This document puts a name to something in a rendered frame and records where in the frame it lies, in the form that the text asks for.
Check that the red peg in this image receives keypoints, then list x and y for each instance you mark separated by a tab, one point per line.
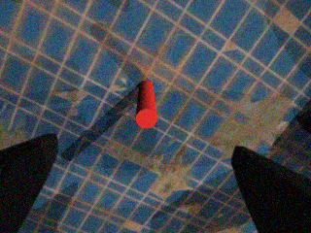
146	106

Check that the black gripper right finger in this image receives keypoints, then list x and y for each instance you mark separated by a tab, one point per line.
277	198

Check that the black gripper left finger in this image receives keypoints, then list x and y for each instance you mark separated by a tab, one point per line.
24	169

